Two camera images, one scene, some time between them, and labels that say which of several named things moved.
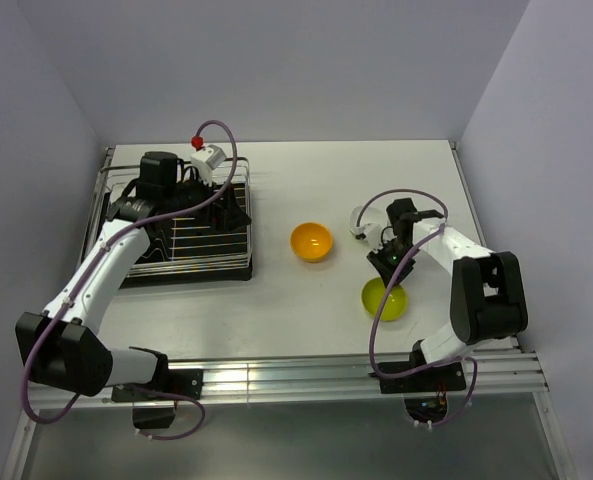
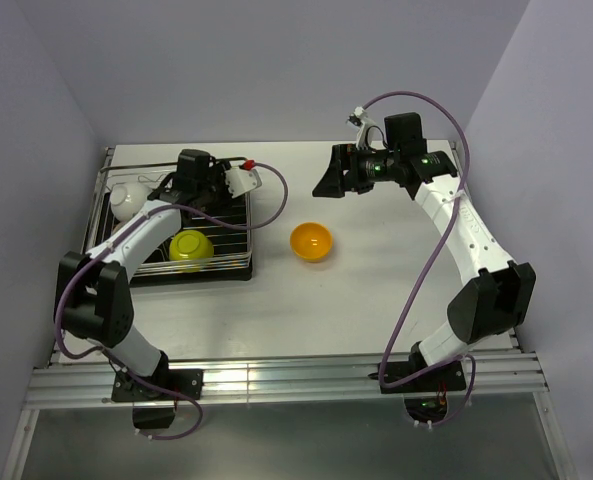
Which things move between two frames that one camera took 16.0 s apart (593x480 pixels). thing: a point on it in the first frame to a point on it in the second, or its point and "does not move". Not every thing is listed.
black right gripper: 386,271 to 334,181
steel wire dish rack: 186,242 does not move
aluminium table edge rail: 322,377 does not move
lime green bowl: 372,295 to 189,244
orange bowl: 311,242 does not move
